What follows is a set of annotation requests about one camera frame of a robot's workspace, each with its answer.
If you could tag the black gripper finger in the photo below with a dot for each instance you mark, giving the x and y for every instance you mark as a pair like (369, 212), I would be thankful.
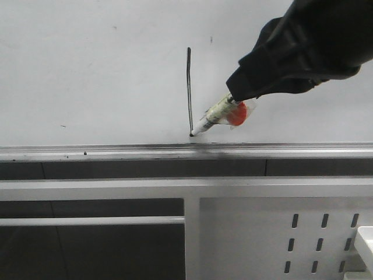
(261, 72)

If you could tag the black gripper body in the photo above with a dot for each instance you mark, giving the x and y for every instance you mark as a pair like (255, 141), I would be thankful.
(327, 40)

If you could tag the red magnet taped to marker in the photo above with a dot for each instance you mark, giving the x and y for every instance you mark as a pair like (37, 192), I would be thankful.
(239, 115)

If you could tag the white whiteboard marker pen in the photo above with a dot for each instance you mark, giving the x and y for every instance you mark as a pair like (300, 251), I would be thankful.
(217, 114)

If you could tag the white whiteboard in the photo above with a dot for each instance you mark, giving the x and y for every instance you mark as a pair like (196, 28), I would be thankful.
(130, 72)

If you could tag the white plastic bin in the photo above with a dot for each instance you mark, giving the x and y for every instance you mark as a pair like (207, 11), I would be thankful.
(365, 242)

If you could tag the aluminium whiteboard tray rail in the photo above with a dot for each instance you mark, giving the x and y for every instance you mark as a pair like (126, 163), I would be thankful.
(188, 151)

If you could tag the white metal pegboard frame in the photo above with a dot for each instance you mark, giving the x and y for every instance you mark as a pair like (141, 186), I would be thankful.
(177, 228)

